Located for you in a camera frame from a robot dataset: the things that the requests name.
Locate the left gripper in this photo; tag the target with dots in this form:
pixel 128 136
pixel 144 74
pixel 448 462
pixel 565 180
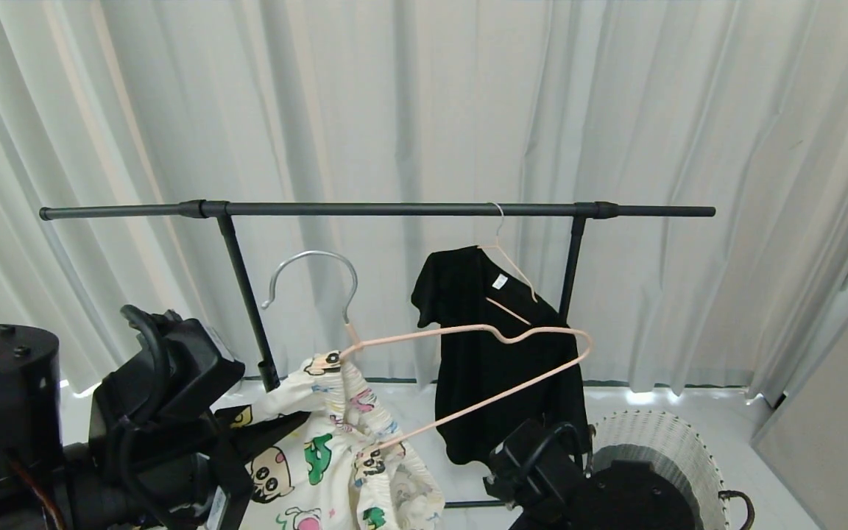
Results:
pixel 174 493

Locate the cream printed garment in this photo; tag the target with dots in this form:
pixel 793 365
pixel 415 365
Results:
pixel 336 478

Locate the pink clothes hanger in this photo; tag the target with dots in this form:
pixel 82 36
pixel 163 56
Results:
pixel 424 331
pixel 516 272

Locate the black sleeveless shirt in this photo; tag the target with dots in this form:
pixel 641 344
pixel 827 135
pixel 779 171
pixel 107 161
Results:
pixel 483 368

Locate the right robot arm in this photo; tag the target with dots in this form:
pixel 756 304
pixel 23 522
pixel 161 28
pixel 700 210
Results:
pixel 630 500

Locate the black clothes rack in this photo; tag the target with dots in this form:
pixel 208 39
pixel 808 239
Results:
pixel 394 209

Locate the white laundry basket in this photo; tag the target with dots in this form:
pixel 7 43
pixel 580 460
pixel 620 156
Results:
pixel 667 442

